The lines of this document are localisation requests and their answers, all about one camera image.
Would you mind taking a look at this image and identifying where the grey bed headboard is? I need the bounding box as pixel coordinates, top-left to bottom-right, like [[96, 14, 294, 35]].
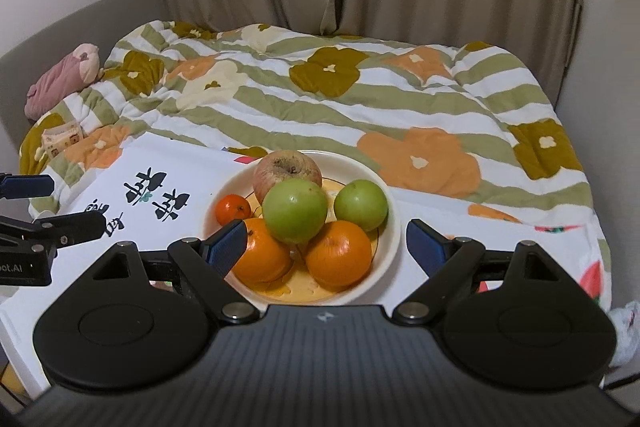
[[0, 0, 169, 148]]

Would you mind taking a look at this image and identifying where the white persimmon print tablecloth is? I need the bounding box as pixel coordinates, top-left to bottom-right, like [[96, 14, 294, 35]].
[[1, 133, 611, 398]]

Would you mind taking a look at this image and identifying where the floral striped quilt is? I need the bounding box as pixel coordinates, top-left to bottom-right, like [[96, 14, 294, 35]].
[[20, 20, 593, 227]]

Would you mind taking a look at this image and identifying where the cream duck pattern plate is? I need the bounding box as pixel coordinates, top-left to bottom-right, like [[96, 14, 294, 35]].
[[226, 150, 401, 311]]

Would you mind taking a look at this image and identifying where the large orange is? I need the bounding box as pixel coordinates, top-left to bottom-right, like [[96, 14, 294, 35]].
[[232, 218, 293, 284], [304, 220, 373, 288]]

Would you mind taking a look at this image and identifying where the small mandarin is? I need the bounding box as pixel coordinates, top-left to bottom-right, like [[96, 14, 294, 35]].
[[214, 194, 252, 227]]

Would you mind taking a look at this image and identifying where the pink plush pillow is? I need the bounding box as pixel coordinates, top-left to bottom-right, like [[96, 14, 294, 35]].
[[24, 43, 102, 120]]

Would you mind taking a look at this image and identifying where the green apple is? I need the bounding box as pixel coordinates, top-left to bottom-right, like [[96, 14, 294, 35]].
[[333, 179, 388, 232], [262, 178, 328, 245]]

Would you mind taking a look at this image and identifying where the patterned tissue pack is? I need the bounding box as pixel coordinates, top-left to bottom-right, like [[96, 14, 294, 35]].
[[41, 121, 85, 159]]

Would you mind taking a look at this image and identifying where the red wrinkled apple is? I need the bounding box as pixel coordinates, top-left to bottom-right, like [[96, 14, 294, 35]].
[[253, 150, 322, 204]]

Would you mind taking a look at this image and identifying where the white plastic bag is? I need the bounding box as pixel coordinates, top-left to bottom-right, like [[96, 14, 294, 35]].
[[608, 300, 640, 367]]

